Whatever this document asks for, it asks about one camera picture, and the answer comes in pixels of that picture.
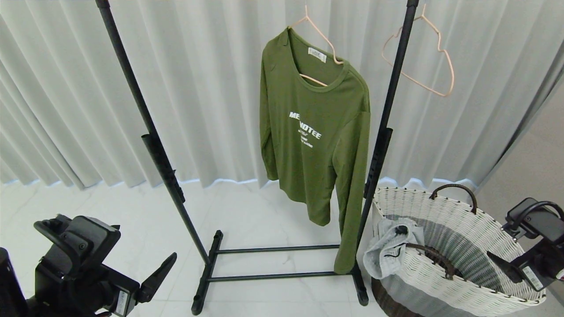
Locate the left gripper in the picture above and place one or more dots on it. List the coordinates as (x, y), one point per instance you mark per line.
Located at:
(88, 286)

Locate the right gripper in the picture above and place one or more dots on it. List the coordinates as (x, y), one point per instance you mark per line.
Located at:
(546, 264)

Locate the pale grey shorts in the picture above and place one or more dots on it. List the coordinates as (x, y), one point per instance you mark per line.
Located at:
(392, 251)

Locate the pink clothes hanger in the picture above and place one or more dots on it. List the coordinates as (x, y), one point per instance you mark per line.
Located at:
(451, 75)
(324, 39)

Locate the green printed t-shirt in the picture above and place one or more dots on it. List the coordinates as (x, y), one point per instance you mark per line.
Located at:
(308, 154)

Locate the white laundry basket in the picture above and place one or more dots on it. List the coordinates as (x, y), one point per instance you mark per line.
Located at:
(440, 273)

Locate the black clothes rack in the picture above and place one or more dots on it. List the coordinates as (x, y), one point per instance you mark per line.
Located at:
(158, 154)

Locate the white curtain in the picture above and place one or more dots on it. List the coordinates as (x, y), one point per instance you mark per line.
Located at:
(198, 88)

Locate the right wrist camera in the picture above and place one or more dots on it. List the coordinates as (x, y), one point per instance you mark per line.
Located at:
(533, 220)

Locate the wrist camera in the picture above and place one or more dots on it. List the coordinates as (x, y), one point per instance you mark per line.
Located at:
(88, 237)
(533, 220)

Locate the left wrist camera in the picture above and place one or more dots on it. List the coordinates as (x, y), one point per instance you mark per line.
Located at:
(88, 237)

